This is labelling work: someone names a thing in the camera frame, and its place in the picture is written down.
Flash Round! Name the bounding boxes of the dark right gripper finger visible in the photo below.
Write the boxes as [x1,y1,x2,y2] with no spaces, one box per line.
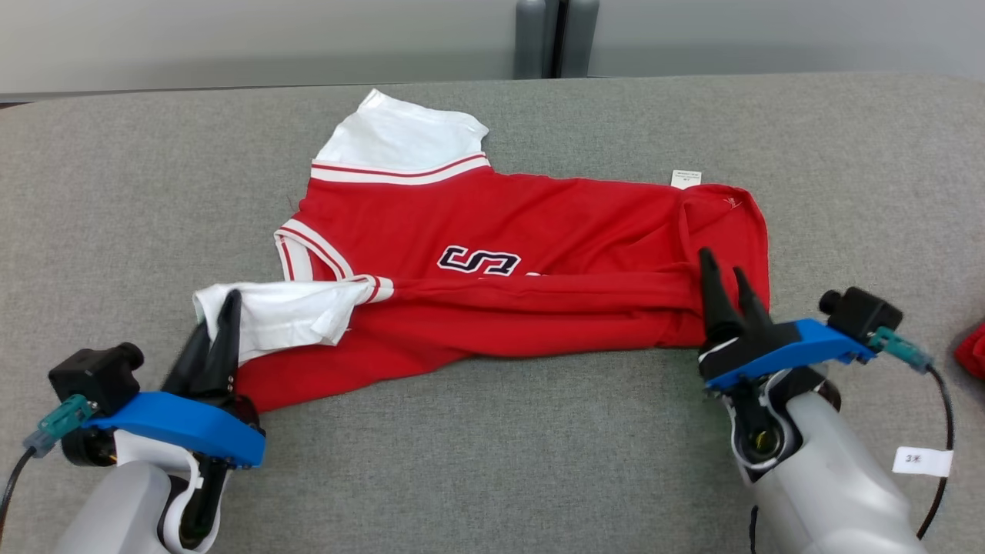
[732,265,776,333]
[697,247,741,349]

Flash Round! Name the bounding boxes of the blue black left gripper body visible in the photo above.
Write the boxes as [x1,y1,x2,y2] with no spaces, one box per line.
[61,390,267,470]

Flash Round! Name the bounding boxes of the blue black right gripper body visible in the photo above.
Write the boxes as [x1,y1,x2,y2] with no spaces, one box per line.
[697,317,879,394]

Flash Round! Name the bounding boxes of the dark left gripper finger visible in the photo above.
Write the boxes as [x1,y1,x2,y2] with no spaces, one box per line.
[161,320,213,395]
[201,289,244,399]

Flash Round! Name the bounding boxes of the red and white jersey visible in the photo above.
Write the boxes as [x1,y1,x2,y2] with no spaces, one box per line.
[192,88,771,413]

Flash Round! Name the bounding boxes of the white paper tag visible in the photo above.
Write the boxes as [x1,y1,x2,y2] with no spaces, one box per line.
[892,446,954,479]

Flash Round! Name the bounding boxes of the small red cloth item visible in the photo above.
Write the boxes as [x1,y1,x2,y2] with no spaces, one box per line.
[953,322,985,380]

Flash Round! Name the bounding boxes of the teal right camera plug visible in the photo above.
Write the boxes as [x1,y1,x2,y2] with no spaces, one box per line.
[869,326,935,375]

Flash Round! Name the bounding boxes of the teal camera plug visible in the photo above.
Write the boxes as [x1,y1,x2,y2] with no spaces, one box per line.
[23,393,95,459]
[869,326,935,375]

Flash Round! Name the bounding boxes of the teal left camera plug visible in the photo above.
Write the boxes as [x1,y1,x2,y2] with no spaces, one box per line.
[23,393,95,459]

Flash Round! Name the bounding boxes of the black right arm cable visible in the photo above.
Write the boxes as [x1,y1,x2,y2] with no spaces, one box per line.
[914,365,956,540]

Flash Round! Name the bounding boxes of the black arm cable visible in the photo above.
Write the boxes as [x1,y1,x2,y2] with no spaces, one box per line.
[0,449,36,533]
[914,365,956,540]

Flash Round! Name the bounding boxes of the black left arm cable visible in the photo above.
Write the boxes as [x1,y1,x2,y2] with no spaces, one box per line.
[0,449,36,533]

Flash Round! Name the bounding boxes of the grey partition post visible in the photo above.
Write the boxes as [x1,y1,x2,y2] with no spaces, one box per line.
[513,0,600,80]

